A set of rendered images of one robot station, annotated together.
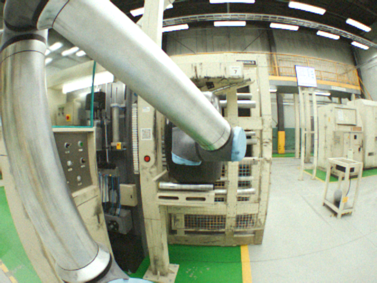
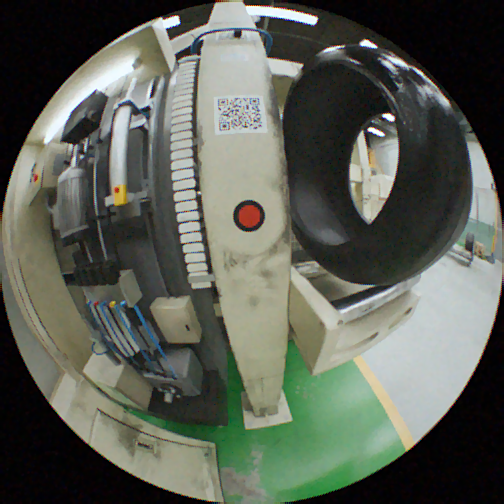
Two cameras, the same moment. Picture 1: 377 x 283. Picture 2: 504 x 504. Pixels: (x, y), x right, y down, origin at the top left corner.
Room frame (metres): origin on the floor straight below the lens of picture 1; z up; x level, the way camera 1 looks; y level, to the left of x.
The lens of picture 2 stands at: (0.96, 0.32, 1.07)
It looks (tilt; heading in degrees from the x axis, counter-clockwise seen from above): 17 degrees down; 345
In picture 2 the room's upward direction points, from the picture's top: 5 degrees counter-clockwise
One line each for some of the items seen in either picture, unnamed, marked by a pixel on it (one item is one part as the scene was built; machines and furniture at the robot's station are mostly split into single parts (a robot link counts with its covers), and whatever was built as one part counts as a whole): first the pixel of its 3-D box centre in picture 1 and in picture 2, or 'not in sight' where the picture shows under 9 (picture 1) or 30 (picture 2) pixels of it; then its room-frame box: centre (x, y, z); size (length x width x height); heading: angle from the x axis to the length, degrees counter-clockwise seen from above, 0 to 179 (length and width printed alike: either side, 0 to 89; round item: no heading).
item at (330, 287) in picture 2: (188, 194); (337, 299); (1.21, 0.01, 0.80); 0.37 x 0.36 x 0.02; 172
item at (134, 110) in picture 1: (136, 138); (188, 145); (1.21, 0.35, 1.19); 0.05 x 0.04 x 0.48; 172
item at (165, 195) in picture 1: (185, 196); (373, 317); (1.07, 0.03, 0.84); 0.36 x 0.09 x 0.06; 82
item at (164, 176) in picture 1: (162, 179); (283, 280); (1.24, 0.18, 0.90); 0.40 x 0.03 x 0.10; 172
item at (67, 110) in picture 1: (70, 45); not in sight; (0.78, 0.65, 1.75); 0.55 x 0.02 x 0.95; 172
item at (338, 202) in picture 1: (341, 186); not in sight; (1.88, -2.31, 0.40); 0.60 x 0.35 x 0.80; 169
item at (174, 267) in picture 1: (161, 271); (264, 406); (1.23, 0.26, 0.02); 0.27 x 0.27 x 0.04; 82
